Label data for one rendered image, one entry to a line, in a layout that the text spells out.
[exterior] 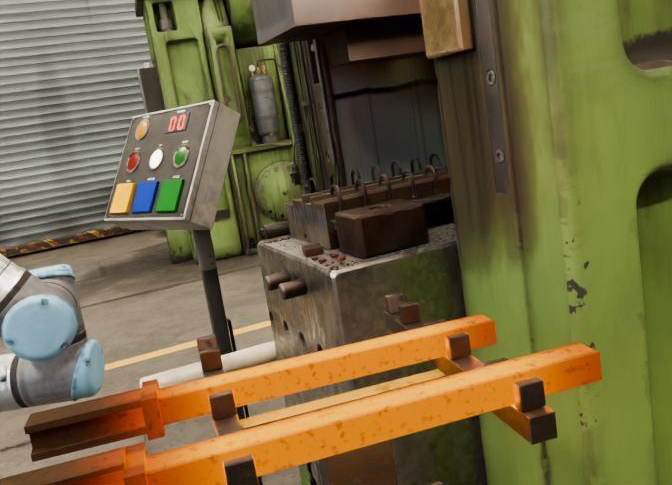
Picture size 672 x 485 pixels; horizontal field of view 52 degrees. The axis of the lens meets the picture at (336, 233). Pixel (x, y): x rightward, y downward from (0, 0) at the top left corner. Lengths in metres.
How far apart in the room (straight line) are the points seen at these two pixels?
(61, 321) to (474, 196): 0.59
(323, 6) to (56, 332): 0.62
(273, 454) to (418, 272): 0.59
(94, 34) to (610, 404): 8.70
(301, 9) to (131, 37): 8.23
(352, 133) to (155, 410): 0.93
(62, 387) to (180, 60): 5.18
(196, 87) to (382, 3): 5.07
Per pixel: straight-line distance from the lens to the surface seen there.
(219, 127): 1.56
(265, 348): 1.58
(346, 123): 1.40
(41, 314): 0.99
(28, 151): 9.13
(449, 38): 0.94
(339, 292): 0.97
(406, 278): 1.02
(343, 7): 1.14
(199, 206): 1.52
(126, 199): 1.70
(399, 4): 1.18
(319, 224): 1.14
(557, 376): 0.54
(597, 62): 0.86
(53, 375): 1.16
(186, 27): 6.18
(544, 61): 0.84
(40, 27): 9.26
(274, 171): 6.11
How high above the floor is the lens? 1.13
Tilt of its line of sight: 10 degrees down
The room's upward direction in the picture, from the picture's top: 9 degrees counter-clockwise
